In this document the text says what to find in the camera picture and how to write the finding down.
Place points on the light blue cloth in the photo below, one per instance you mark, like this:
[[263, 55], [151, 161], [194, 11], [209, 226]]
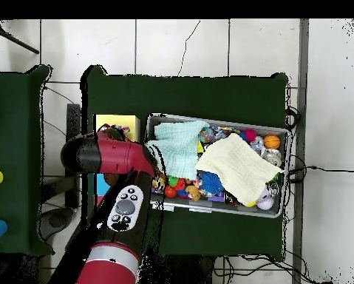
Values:
[[179, 148]]

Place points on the colourful knotted cloth toy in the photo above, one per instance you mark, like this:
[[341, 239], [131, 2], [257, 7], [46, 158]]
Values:
[[124, 129]]

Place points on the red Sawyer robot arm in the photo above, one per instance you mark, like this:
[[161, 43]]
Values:
[[117, 153]]

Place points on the wooden box with three holes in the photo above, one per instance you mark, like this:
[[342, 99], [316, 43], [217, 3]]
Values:
[[129, 121]]

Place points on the shallow silver mesh bin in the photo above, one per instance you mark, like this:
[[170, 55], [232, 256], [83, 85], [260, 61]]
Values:
[[253, 211]]

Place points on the colourful spiky caterpillar toy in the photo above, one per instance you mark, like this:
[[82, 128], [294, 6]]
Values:
[[173, 181]]

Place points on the yellow toy wedge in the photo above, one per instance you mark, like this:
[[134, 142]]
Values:
[[200, 147]]

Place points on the yellow duck plush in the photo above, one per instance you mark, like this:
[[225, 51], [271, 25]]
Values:
[[159, 183]]

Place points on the red ball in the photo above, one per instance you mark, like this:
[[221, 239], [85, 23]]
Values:
[[170, 192]]

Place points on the globe print ball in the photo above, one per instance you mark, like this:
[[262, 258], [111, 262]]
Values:
[[206, 135]]

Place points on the brown teddy plush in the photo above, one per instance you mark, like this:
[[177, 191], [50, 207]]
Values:
[[193, 192]]

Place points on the large blue spiky ball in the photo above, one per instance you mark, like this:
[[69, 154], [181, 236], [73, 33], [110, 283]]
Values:
[[211, 182]]

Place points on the cream yellow cloth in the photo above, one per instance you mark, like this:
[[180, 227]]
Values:
[[238, 168]]

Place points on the pink spiky ball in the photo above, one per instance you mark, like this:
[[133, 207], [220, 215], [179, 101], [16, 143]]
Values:
[[250, 135]]

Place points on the yellow ball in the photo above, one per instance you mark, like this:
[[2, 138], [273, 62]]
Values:
[[250, 203]]

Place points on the orange ball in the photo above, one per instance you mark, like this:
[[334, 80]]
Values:
[[271, 141]]

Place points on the silver can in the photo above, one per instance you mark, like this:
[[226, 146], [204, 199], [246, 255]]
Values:
[[273, 156]]

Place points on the white ball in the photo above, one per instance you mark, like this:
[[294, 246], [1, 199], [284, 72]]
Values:
[[265, 202]]

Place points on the grey round floor base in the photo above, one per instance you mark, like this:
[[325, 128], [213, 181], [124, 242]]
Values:
[[57, 220]]

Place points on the dark green side table cloth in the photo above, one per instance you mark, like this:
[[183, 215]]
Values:
[[14, 133]]

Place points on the black tripod leg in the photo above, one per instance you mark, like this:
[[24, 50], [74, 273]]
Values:
[[17, 41]]

